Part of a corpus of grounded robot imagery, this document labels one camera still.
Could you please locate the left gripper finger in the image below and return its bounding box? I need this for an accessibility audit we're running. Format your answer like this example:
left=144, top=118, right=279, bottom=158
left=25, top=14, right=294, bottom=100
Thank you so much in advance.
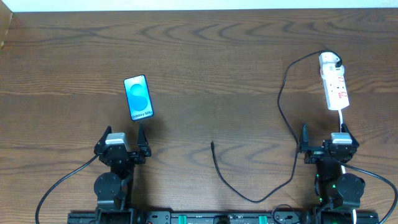
left=97, top=126, right=112, bottom=146
left=137, top=124, right=149, bottom=152

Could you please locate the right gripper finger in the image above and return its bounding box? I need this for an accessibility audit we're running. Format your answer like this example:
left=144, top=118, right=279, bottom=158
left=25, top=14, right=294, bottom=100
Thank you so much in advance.
left=299, top=123, right=309, bottom=147
left=340, top=123, right=356, bottom=143

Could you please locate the blue Galaxy smartphone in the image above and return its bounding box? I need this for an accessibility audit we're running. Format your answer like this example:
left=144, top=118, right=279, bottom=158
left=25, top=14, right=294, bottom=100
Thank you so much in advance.
left=124, top=75, right=154, bottom=121

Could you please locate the black charging cable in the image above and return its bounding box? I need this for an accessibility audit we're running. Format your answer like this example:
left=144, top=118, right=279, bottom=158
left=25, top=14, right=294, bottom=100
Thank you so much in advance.
left=210, top=49, right=343, bottom=203

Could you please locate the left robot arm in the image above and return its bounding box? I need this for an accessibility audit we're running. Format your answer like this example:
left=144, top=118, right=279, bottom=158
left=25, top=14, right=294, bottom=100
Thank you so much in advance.
left=94, top=125, right=151, bottom=223

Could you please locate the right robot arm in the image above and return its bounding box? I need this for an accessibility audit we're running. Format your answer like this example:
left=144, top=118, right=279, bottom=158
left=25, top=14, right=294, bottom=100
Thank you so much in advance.
left=297, top=124, right=365, bottom=223

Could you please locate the white charger plug adapter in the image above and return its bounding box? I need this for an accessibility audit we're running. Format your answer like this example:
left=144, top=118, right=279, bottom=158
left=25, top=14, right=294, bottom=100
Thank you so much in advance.
left=318, top=51, right=343, bottom=68

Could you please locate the white power strip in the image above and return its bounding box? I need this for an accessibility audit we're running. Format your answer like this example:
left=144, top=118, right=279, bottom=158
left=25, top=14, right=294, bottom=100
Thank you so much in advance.
left=320, top=63, right=349, bottom=111

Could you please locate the brown cardboard panel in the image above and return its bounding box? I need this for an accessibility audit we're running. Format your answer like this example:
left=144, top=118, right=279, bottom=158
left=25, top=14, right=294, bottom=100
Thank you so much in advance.
left=0, top=0, right=14, bottom=49

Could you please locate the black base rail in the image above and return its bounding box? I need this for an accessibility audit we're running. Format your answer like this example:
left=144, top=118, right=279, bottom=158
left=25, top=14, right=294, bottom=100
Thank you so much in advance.
left=67, top=210, right=380, bottom=224

